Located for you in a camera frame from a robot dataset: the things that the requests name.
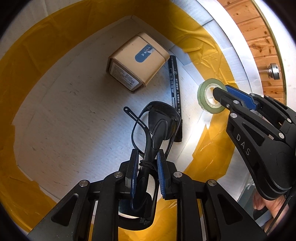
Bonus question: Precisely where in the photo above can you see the person's right hand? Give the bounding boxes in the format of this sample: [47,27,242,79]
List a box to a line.
[253,191,286,222]

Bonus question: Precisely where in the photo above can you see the black sunglasses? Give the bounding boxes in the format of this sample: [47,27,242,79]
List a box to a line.
[118,101,180,230]

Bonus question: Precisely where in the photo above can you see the black marker pen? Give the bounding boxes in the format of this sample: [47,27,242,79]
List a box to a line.
[168,55,183,143]

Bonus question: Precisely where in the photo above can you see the gold tea tin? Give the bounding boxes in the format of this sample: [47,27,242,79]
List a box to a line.
[106,32,170,92]

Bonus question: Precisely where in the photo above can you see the black cable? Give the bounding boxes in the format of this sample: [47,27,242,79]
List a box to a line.
[263,194,292,235]

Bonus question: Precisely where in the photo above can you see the white cardboard box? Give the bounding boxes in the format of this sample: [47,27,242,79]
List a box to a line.
[1,1,262,232]

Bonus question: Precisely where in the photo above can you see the glass bottle metal lid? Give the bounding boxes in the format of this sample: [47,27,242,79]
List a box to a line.
[258,63,280,80]

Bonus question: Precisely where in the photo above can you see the green tape roll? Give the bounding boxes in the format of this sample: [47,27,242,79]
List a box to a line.
[197,78,226,114]

